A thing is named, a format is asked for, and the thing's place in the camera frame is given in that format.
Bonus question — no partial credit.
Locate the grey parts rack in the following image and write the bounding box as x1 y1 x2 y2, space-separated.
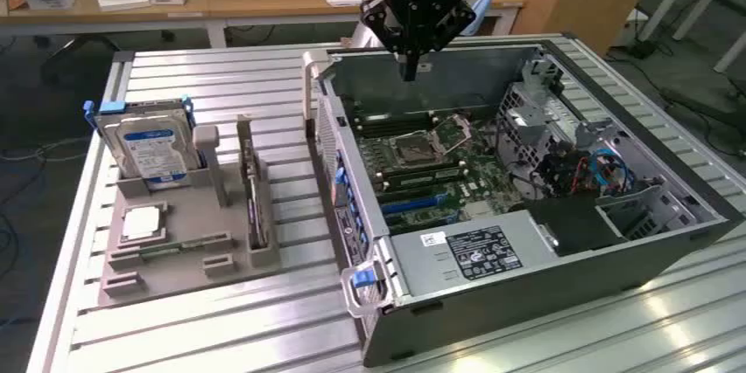
96 113 286 307

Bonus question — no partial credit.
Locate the metal drive cage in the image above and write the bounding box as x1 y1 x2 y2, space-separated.
503 79 585 141

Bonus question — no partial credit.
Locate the metal socket cover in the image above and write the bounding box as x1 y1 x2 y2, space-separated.
430 114 474 151

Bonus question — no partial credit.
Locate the black graphics card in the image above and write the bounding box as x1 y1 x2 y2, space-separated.
236 114 274 252

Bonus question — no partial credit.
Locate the blue expansion slot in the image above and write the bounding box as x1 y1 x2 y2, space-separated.
378 193 445 217

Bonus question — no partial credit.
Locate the CPU socket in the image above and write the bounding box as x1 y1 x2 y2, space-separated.
390 132 445 169

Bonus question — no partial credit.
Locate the red wire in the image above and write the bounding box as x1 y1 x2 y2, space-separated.
573 156 591 193

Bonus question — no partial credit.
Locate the black RAM stick with labels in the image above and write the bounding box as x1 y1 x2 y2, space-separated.
378 162 467 193

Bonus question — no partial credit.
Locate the blue floor cable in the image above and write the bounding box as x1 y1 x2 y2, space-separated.
0 162 46 330

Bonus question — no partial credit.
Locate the grey disk bay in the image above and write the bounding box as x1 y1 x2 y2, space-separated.
594 184 701 243

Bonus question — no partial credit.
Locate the wooden desk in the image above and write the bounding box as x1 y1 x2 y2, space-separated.
0 0 526 49

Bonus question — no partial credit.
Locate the open black PC case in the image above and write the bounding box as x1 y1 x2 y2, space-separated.
300 36 746 369

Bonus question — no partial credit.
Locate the blue wire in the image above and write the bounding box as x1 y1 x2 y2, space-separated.
587 152 637 196

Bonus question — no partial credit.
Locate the grey power supply unit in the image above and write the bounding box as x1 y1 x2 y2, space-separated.
388 209 565 298

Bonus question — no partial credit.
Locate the black RAM slot row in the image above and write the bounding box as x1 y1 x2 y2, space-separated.
354 111 437 138

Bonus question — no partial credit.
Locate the green motherboard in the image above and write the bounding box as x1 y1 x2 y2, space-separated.
348 101 526 234

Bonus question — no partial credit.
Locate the hard disk with blue carrier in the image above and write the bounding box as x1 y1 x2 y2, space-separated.
83 95 198 193

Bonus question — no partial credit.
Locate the green RAM stick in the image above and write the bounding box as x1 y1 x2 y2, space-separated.
139 239 206 259

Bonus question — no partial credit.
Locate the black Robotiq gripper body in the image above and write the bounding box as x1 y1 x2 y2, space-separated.
382 0 471 59

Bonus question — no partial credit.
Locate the black chair base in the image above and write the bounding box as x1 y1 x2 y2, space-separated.
34 30 176 81

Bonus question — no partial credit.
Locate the silver CPU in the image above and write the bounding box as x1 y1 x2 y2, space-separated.
122 205 163 241

